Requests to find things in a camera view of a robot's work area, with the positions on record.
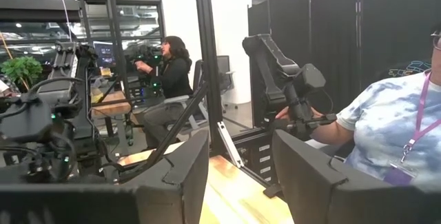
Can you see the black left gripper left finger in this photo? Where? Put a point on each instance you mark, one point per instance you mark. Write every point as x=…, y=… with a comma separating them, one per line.
x=165, y=196

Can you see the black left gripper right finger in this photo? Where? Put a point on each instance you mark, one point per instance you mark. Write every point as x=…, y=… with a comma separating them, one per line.
x=310, y=189

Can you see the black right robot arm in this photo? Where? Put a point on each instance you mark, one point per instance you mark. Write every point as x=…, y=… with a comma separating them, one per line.
x=62, y=91

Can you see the green leafy plant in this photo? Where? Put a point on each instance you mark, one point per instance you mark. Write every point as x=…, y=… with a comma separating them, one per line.
x=22, y=69

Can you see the black control box white labels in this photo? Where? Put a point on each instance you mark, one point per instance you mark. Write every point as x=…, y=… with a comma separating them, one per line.
x=255, y=148

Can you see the person's hand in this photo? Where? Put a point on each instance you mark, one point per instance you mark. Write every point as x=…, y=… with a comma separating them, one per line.
x=282, y=113

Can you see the background wooden table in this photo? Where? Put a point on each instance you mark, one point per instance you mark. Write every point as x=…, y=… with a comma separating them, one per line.
x=110, y=108

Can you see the purple name badge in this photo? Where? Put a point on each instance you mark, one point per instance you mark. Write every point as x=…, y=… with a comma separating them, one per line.
x=398, y=175

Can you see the grey chair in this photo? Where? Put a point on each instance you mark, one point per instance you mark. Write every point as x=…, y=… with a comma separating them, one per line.
x=179, y=99

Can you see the person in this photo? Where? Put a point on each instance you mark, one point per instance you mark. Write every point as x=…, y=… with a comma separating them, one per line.
x=175, y=76
x=386, y=120

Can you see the dark computer monitor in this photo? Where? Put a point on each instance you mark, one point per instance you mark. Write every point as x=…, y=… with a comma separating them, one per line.
x=103, y=55

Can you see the black office chair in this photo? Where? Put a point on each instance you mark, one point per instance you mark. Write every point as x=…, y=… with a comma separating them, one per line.
x=224, y=72

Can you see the black curtain partition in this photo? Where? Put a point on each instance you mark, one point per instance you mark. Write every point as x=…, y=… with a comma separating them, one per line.
x=379, y=27

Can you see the person's glasses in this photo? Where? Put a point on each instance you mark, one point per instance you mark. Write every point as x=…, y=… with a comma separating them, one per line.
x=437, y=39

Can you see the black aluminium table frame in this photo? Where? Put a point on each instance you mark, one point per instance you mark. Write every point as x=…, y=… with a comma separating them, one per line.
x=206, y=45

